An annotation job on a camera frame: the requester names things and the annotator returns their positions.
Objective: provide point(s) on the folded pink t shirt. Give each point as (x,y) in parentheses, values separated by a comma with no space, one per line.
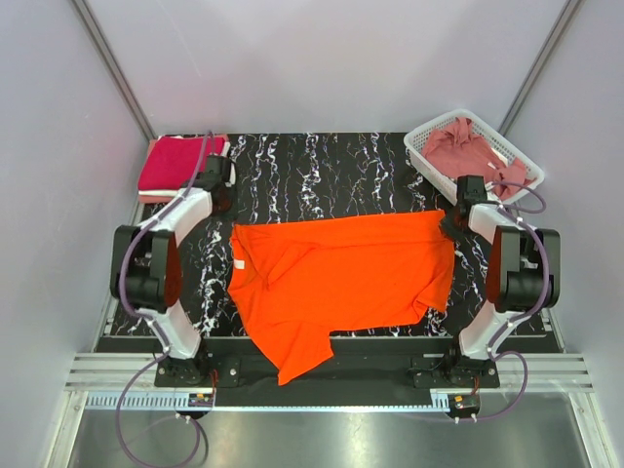
(156,200)

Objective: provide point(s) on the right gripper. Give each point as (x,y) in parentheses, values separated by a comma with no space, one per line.
(448,228)

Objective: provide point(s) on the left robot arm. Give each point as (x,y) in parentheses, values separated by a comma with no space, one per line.
(146,274)

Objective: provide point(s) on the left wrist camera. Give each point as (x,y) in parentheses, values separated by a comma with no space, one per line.
(220,169)

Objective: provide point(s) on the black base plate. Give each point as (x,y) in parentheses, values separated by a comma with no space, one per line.
(373,370)

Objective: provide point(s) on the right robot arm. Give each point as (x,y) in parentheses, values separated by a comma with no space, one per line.
(522,278)

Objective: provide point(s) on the dusty pink t shirt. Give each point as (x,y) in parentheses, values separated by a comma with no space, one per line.
(456,150)

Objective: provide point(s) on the orange t shirt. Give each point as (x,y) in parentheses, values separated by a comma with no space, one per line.
(295,283)

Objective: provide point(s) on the white cable duct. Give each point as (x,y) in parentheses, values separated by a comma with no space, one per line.
(194,403)

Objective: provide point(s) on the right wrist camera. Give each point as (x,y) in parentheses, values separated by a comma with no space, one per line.
(471,190)

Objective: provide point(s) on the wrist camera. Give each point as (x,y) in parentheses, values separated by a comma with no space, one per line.
(471,190)
(220,169)

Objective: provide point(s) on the aluminium frame rail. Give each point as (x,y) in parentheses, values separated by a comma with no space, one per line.
(545,373)

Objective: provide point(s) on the white plastic basket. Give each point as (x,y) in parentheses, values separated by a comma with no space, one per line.
(415,140)

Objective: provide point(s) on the folded magenta t shirt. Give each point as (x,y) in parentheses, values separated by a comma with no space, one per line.
(216,145)

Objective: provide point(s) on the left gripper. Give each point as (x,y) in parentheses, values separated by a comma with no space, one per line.
(228,189)

